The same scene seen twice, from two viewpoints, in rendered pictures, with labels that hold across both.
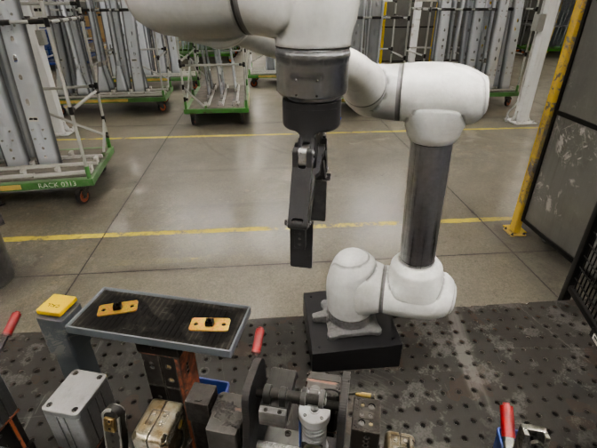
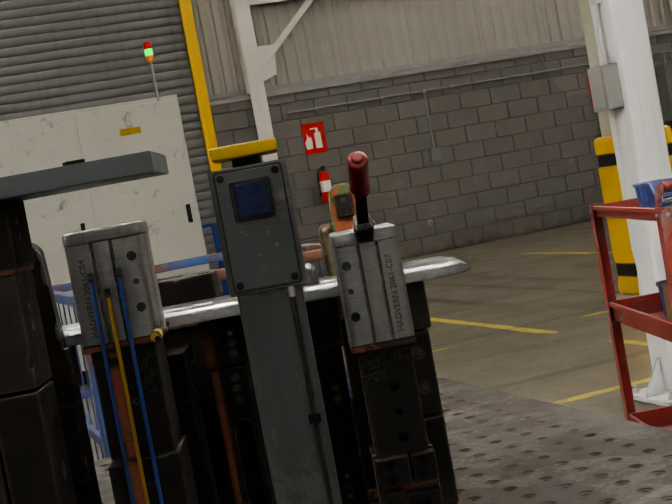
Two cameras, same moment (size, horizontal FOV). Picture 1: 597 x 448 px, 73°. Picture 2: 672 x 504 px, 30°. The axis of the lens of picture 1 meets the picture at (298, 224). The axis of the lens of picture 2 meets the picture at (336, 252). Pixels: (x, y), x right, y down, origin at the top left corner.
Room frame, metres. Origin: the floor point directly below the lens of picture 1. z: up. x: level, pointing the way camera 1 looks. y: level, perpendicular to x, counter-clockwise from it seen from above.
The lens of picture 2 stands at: (1.84, 0.37, 1.11)
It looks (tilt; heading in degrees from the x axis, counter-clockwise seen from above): 3 degrees down; 167
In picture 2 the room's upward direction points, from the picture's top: 10 degrees counter-clockwise
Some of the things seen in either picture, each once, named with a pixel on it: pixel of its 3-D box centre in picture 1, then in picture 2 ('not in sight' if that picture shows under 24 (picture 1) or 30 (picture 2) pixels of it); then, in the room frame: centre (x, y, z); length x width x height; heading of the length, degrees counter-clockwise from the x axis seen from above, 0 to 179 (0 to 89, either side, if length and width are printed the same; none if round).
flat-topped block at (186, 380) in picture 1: (177, 390); (7, 453); (0.68, 0.30, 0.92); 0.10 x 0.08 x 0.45; 79
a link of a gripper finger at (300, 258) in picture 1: (301, 244); not in sight; (0.46, 0.00, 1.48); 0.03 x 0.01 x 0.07; 79
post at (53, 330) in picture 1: (83, 375); (291, 404); (0.72, 0.56, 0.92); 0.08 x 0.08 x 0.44; 79
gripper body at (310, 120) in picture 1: (311, 132); not in sight; (0.53, -0.02, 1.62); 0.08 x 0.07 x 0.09; 169
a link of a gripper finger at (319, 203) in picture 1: (316, 200); not in sight; (0.59, -0.03, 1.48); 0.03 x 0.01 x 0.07; 79
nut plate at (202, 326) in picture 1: (209, 323); not in sight; (0.65, 0.19, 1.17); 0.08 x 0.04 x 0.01; 88
